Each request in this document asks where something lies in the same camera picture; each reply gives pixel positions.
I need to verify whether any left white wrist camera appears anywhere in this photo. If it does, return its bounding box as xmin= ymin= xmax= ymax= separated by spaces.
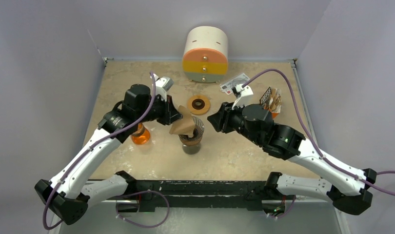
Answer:
xmin=151 ymin=73 xmax=174 ymax=102

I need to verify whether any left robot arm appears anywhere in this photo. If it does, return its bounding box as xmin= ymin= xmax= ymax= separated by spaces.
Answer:
xmin=35 ymin=84 xmax=182 ymax=225

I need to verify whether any light wooden ring coaster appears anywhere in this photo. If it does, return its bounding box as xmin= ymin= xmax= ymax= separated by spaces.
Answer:
xmin=187 ymin=95 xmax=211 ymax=116

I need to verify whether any white printed packet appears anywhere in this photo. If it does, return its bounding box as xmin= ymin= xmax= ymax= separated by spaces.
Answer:
xmin=219 ymin=73 xmax=250 ymax=95

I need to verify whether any base left purple cable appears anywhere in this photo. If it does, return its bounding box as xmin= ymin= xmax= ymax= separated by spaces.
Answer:
xmin=115 ymin=191 xmax=170 ymax=229

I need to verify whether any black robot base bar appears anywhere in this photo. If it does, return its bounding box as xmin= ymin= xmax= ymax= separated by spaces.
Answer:
xmin=105 ymin=179 xmax=296 ymax=213

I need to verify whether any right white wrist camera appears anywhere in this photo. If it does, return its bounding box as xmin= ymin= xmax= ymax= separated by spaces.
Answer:
xmin=232 ymin=84 xmax=254 ymax=110

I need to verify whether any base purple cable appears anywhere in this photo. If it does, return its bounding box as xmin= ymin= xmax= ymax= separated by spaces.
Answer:
xmin=266 ymin=196 xmax=298 ymax=220
xmin=115 ymin=191 xmax=170 ymax=229

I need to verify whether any glass carafe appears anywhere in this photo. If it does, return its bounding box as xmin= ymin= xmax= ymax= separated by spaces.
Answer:
xmin=182 ymin=143 xmax=201 ymax=155

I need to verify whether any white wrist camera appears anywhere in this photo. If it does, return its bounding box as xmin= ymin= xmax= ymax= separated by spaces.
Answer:
xmin=232 ymin=84 xmax=254 ymax=110
xmin=151 ymin=73 xmax=174 ymax=102

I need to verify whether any round three-drawer storage box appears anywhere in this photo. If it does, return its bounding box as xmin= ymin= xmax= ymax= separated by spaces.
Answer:
xmin=182 ymin=26 xmax=228 ymax=83

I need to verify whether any clear glass dripper cone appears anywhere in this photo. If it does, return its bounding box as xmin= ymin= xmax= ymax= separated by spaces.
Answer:
xmin=179 ymin=117 xmax=204 ymax=145

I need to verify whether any orange coffee filter box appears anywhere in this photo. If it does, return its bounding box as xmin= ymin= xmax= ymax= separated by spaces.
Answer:
xmin=259 ymin=87 xmax=282 ymax=119

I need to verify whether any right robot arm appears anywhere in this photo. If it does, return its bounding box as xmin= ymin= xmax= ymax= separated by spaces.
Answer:
xmin=207 ymin=102 xmax=376 ymax=215

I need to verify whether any base right purple cable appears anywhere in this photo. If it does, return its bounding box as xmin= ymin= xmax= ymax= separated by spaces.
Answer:
xmin=266 ymin=196 xmax=298 ymax=220

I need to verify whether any brown paper coffee filter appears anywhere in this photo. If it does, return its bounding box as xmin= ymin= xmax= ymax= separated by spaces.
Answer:
xmin=169 ymin=105 xmax=195 ymax=137

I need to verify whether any dark brown wooden ring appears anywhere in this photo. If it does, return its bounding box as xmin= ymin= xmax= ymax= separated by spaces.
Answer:
xmin=178 ymin=136 xmax=203 ymax=147

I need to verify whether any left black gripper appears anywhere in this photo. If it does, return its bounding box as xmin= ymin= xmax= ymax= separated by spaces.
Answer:
xmin=136 ymin=93 xmax=182 ymax=125

